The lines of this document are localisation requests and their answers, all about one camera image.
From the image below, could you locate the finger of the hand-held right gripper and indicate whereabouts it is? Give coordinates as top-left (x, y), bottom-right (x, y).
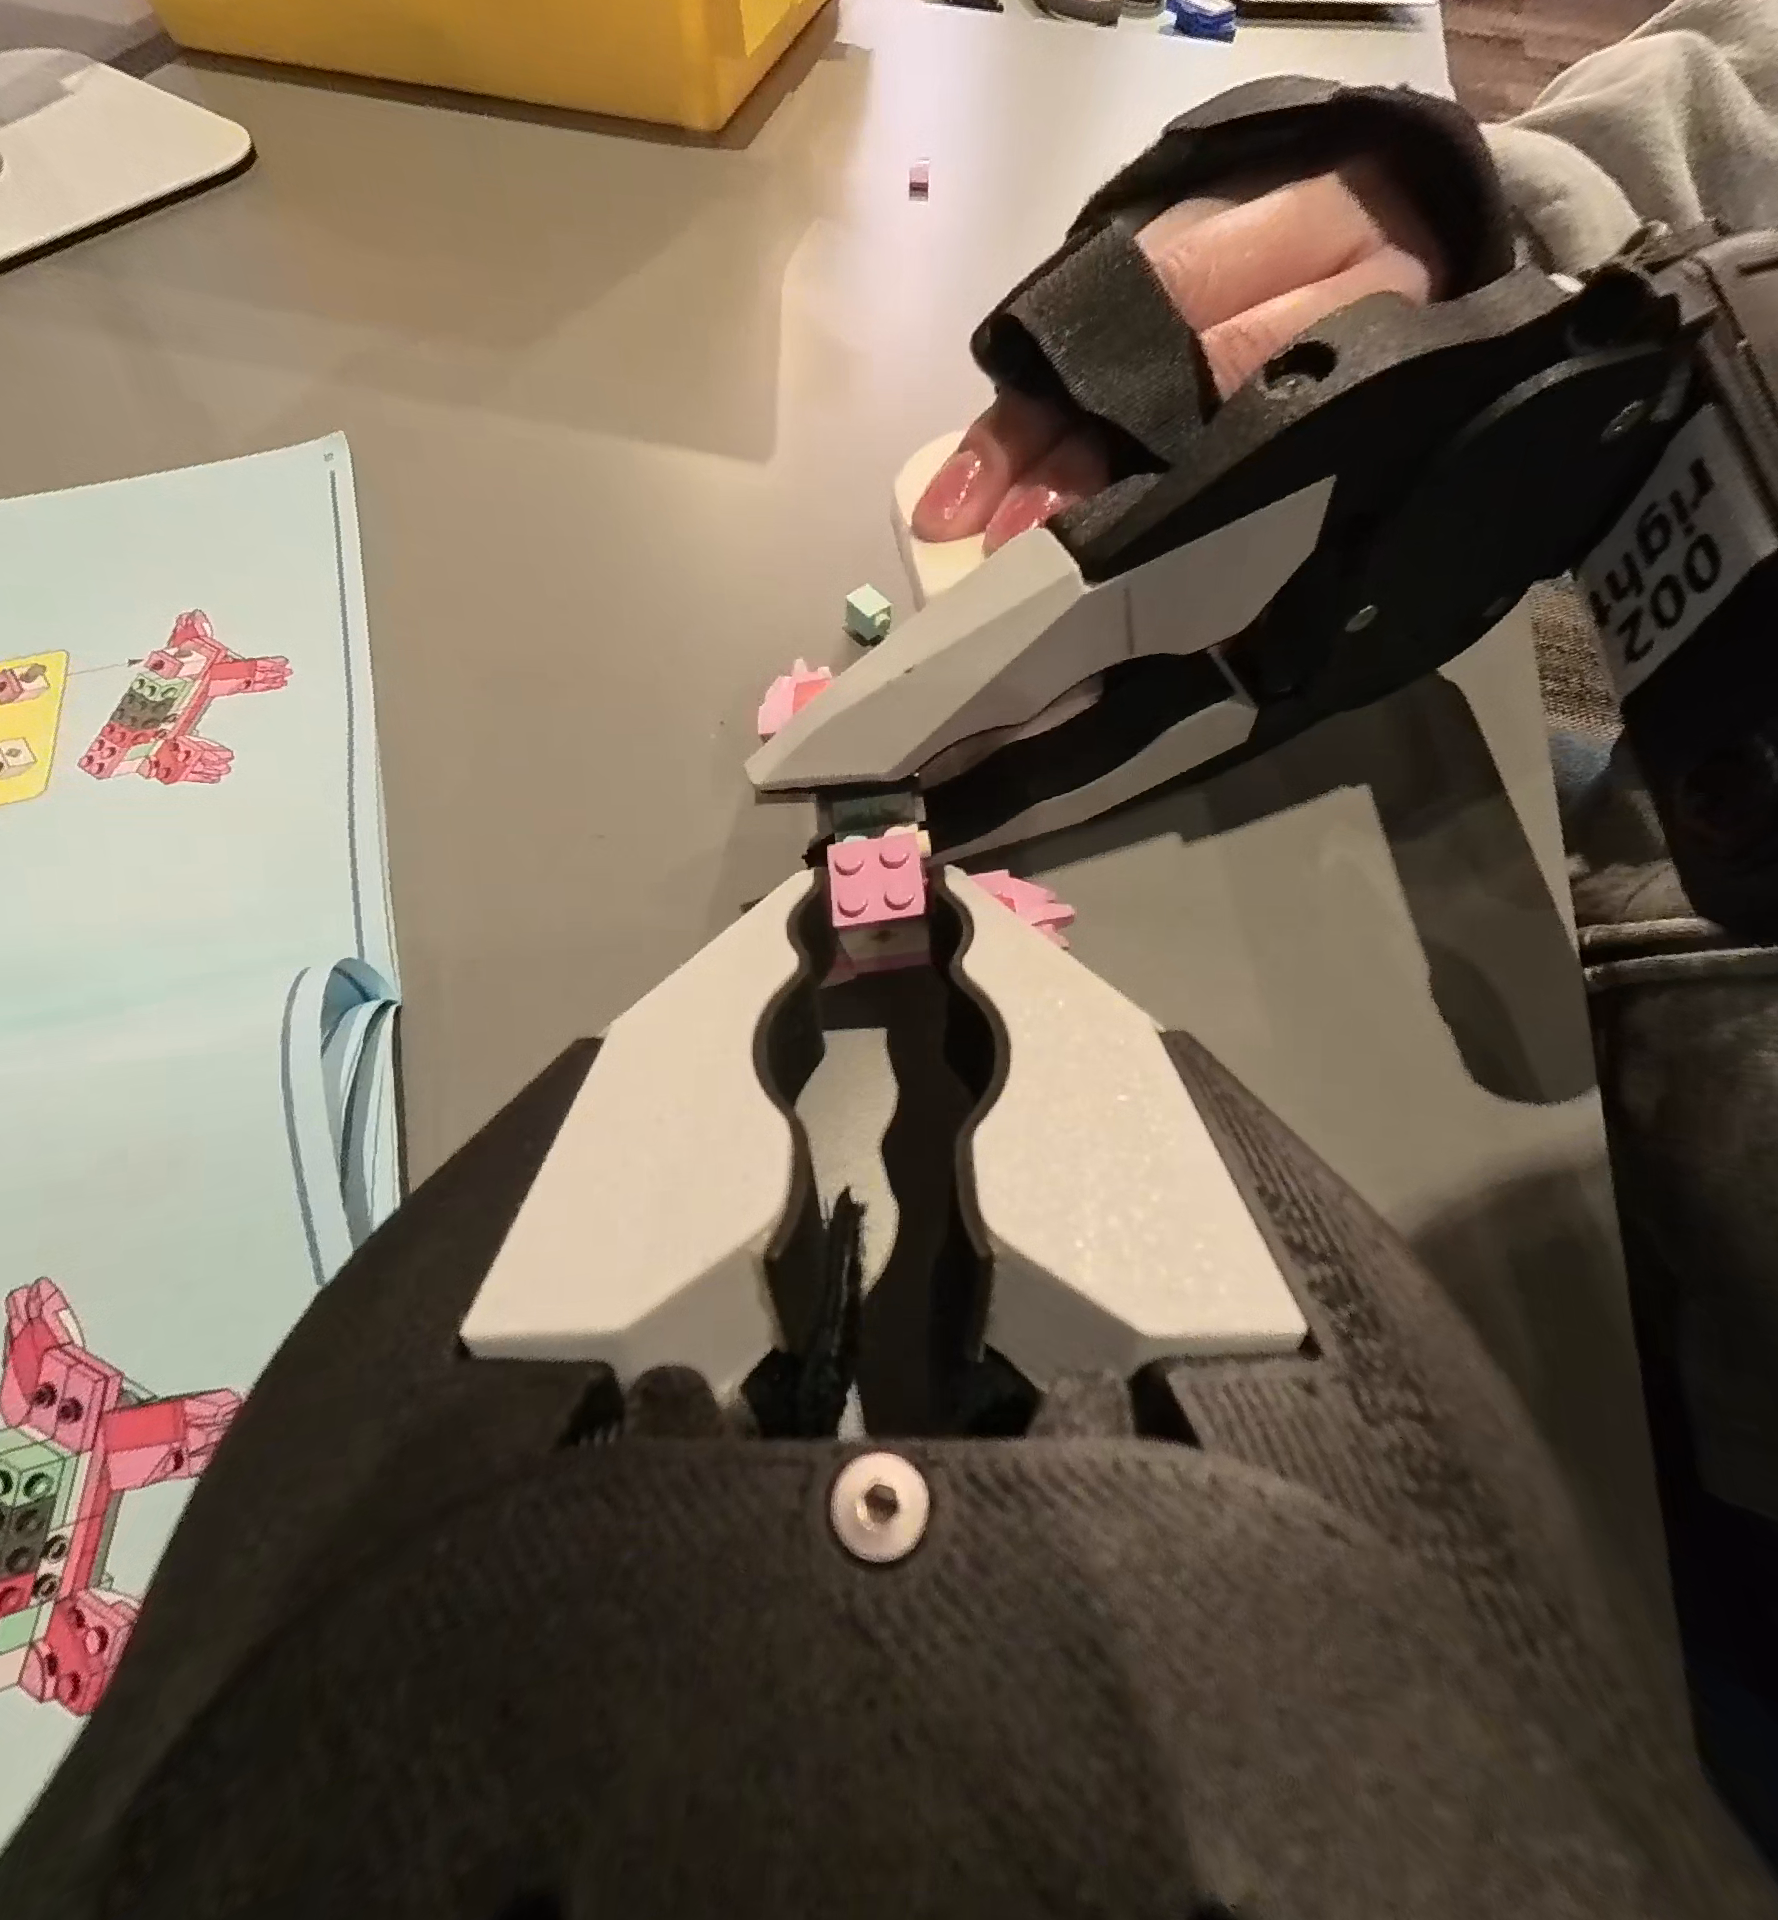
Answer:
top-left (744, 478), bottom-right (1341, 793)
top-left (921, 660), bottom-right (1266, 872)

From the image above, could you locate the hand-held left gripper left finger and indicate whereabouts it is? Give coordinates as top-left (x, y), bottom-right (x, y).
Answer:
top-left (459, 870), bottom-right (868, 1404)

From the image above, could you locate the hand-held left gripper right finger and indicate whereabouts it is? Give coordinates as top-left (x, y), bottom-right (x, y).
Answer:
top-left (932, 876), bottom-right (1309, 1390)

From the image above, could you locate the pink toy brick model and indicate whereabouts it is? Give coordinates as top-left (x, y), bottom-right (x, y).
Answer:
top-left (758, 660), bottom-right (1078, 984)

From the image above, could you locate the person's right hand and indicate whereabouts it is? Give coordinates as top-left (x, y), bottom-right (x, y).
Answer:
top-left (912, 157), bottom-right (1434, 557)

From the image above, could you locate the open light blue instruction booklet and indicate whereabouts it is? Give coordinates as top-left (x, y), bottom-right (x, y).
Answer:
top-left (0, 432), bottom-right (403, 1711)

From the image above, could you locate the yellow plastic bin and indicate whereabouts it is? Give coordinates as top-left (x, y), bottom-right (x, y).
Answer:
top-left (152, 0), bottom-right (837, 132)

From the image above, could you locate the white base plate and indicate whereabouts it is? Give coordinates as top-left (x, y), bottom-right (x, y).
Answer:
top-left (0, 0), bottom-right (256, 293)

